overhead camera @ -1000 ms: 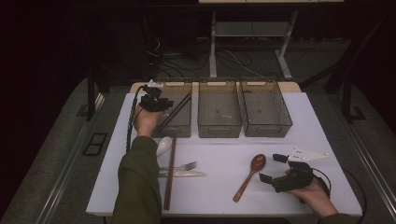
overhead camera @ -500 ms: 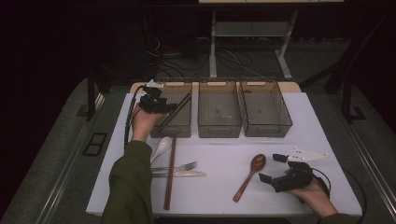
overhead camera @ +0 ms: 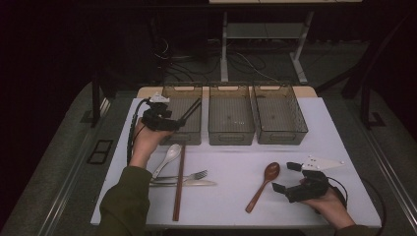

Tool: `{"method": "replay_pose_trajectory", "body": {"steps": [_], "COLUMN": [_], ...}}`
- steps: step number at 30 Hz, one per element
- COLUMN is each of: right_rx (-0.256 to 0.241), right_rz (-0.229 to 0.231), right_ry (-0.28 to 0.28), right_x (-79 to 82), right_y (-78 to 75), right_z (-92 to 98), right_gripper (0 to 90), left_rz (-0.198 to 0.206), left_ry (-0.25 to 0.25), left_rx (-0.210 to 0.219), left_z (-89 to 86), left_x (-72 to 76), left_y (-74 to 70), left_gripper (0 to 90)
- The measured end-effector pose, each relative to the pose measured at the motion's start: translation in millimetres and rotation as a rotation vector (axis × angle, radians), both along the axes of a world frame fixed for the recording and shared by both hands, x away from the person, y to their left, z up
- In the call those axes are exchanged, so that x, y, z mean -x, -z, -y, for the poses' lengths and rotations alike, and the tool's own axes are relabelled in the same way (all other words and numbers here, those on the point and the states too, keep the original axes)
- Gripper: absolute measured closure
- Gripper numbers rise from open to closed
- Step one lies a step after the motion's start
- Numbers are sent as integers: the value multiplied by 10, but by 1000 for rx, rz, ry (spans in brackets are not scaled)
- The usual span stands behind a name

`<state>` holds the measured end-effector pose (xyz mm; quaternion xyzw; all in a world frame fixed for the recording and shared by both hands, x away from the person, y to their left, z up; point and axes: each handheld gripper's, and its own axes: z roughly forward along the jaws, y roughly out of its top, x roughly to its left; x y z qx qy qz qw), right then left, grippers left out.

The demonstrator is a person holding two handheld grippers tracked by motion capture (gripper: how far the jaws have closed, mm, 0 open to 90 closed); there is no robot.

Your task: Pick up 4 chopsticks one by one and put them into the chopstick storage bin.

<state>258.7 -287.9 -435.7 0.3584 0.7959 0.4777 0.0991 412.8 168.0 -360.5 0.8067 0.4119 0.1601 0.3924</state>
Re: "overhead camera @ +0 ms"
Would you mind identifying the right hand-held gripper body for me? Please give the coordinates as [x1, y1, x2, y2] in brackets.
[284, 155, 345, 204]

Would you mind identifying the silver metal knife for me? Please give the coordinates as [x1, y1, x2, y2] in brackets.
[149, 179, 218, 189]

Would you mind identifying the white ceramic spoon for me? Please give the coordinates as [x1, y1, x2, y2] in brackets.
[151, 143, 182, 180]

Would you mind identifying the person's left hand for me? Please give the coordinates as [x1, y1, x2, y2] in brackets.
[128, 119, 175, 170]

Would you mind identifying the tangle of black floor cables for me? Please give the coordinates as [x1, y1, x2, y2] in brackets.
[152, 33, 289, 84]

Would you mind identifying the white metal desk frame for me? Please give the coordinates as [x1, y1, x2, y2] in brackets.
[208, 0, 363, 86]

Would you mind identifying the black metal stand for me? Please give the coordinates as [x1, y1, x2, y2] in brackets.
[90, 68, 103, 129]
[314, 13, 417, 131]

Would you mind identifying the silver metal fork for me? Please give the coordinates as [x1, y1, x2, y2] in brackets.
[150, 169, 209, 183]

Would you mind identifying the brown wooden spoon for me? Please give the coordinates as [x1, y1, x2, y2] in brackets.
[245, 161, 281, 214]

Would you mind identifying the thin black cable arc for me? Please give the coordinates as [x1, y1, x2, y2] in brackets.
[361, 177, 387, 236]

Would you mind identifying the smoky clear plastic bin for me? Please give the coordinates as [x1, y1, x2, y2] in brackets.
[152, 82, 204, 147]
[250, 81, 309, 146]
[208, 82, 256, 147]

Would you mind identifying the aluminium floor rail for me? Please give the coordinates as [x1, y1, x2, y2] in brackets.
[36, 97, 112, 236]
[359, 123, 417, 225]

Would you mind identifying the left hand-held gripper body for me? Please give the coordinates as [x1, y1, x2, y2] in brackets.
[141, 92, 185, 133]

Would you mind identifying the person's right hand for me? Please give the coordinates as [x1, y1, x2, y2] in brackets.
[299, 186, 357, 231]

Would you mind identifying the white floor cable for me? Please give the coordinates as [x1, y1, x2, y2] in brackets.
[235, 51, 280, 83]

